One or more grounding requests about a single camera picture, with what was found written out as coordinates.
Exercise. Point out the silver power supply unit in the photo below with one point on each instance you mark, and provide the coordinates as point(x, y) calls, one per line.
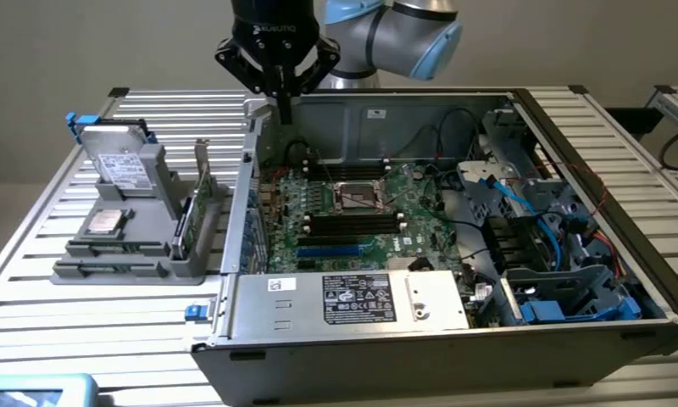
point(300, 305)

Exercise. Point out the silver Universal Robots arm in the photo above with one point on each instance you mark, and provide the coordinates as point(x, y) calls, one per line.
point(401, 34)

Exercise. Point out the green RAM stick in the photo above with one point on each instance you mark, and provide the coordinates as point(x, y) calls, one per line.
point(116, 246)

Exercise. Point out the teal box corner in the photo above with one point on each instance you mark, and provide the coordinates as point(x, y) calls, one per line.
point(33, 390)

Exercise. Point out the blue case side latch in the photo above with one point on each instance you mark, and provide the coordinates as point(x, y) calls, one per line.
point(194, 311)

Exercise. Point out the metal disk bay cage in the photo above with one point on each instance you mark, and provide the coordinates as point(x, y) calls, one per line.
point(542, 195)

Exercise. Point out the blue plastic bay latch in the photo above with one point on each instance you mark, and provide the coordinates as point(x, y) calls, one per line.
point(548, 311)

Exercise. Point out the open black PC case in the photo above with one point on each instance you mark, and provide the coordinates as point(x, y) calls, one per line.
point(429, 364)

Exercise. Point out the metal CPU socket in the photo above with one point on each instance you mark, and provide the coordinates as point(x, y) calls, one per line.
point(358, 196)

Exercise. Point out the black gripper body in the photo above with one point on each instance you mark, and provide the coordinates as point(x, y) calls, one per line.
point(273, 29)

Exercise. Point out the silver chipset heatsink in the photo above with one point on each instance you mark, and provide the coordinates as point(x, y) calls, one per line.
point(406, 265)

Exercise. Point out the green graphics card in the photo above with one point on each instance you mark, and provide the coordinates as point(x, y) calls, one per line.
point(198, 199)

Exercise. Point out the green motherboard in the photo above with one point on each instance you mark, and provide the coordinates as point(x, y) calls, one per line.
point(424, 237)

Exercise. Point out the silver CPU chip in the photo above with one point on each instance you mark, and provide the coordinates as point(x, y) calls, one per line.
point(108, 221)

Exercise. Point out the silver hard disk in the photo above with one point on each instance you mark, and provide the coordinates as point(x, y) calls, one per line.
point(116, 157)

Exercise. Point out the blue disk bracket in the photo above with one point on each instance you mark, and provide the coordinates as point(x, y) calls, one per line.
point(84, 119)

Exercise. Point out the black RAM slot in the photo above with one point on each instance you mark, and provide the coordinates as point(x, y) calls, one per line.
point(350, 168)
point(350, 164)
point(353, 226)
point(353, 216)
point(353, 221)
point(353, 232)
point(350, 173)
point(350, 177)

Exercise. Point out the black expansion slot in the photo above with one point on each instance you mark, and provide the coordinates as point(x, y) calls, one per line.
point(328, 241)

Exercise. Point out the grey parts rack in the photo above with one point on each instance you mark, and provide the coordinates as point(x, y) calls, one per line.
point(152, 220)

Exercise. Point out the blue expansion slot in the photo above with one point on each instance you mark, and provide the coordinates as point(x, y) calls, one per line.
point(328, 252)

